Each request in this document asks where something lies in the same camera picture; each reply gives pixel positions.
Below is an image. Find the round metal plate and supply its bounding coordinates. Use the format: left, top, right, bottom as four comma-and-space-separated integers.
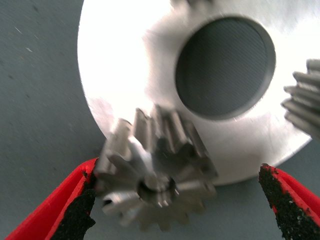
77, 0, 320, 186

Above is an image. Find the small steel gear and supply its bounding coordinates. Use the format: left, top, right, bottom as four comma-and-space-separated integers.
281, 58, 320, 138

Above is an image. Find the dark table cloth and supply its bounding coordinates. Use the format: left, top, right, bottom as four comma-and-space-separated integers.
0, 0, 320, 240

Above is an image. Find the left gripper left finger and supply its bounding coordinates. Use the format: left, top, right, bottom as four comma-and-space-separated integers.
4, 157, 100, 240

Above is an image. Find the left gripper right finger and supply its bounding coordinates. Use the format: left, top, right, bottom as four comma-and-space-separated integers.
258, 163, 320, 240

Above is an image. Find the larger steel gear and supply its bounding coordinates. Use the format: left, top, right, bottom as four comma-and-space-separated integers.
94, 104, 220, 232

